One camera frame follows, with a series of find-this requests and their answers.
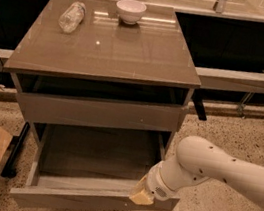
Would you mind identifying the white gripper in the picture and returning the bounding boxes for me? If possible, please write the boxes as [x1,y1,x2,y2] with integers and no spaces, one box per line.
[129,162,176,206]

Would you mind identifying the grey top drawer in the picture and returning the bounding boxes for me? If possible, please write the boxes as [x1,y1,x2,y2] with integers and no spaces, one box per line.
[17,93,185,132]

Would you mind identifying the black right cabinet foot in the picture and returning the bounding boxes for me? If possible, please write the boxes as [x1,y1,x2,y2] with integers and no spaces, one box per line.
[192,90,207,121]

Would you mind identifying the grey drawer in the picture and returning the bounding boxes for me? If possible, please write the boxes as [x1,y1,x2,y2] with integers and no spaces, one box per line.
[10,124,179,211]
[17,93,185,132]

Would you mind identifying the metal window rail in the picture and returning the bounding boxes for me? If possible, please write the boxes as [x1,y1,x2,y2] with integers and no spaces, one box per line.
[0,49,264,94]

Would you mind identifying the grey drawer cabinet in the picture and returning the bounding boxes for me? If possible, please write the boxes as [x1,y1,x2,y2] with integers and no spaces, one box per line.
[4,0,201,154]

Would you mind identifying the black left cabinet foot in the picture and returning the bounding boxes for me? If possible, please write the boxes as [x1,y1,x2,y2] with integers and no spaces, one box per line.
[1,122,31,179]

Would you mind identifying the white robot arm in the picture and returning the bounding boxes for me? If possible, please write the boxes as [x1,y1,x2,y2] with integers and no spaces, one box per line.
[129,135,264,209]

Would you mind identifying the black cabinet foot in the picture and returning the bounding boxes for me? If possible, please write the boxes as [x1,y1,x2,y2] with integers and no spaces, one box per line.
[1,122,31,179]
[192,90,207,121]

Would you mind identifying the white ceramic bowl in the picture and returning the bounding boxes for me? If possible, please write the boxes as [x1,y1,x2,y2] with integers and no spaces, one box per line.
[116,0,147,25]

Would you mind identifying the clear plastic bottle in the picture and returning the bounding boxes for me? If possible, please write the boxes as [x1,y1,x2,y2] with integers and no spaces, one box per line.
[58,1,86,34]

